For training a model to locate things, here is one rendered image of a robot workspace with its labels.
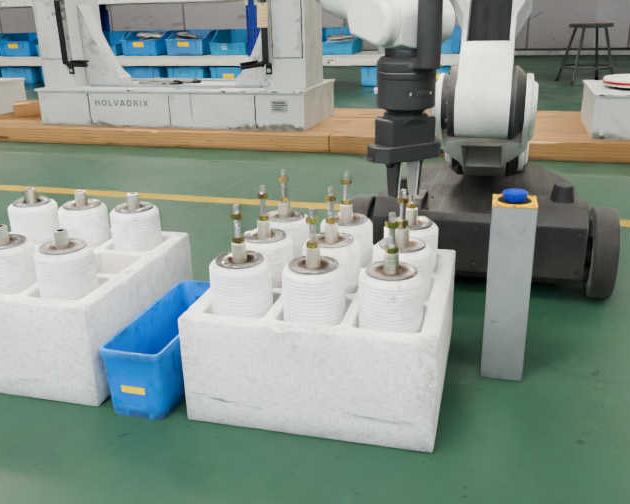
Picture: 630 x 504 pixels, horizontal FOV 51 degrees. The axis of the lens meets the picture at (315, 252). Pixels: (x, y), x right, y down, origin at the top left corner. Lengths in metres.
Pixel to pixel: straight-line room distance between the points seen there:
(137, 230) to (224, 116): 2.00
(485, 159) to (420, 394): 0.80
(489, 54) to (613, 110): 1.68
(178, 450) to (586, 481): 0.58
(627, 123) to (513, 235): 1.97
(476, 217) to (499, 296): 0.37
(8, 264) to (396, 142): 0.67
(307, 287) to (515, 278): 0.36
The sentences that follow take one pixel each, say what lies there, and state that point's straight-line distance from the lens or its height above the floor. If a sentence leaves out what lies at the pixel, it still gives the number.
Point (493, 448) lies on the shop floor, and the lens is 1.06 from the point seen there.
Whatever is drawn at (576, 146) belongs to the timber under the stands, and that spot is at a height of 0.06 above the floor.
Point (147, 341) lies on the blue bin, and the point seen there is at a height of 0.07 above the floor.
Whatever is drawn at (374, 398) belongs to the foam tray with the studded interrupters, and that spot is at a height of 0.08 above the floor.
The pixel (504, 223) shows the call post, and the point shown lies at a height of 0.28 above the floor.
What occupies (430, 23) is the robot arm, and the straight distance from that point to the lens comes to 0.97.
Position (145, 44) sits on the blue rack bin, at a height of 0.36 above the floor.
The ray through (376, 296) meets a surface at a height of 0.23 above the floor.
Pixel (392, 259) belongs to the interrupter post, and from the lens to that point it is 0.96.
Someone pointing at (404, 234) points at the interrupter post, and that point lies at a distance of 1.07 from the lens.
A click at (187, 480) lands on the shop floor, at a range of 1.00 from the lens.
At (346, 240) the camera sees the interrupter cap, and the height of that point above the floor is 0.25.
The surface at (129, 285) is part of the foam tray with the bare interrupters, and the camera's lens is 1.22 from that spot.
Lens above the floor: 0.61
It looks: 20 degrees down
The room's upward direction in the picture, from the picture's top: 1 degrees counter-clockwise
